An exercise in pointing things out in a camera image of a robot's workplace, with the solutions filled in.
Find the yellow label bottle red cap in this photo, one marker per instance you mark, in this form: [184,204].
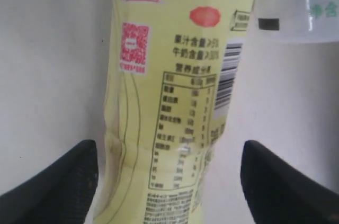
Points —
[172,68]

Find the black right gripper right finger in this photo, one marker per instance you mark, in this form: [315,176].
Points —
[276,192]

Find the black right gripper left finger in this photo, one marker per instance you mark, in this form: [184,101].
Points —
[61,193]

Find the white bottle green leaf label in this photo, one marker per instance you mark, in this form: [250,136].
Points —
[297,21]

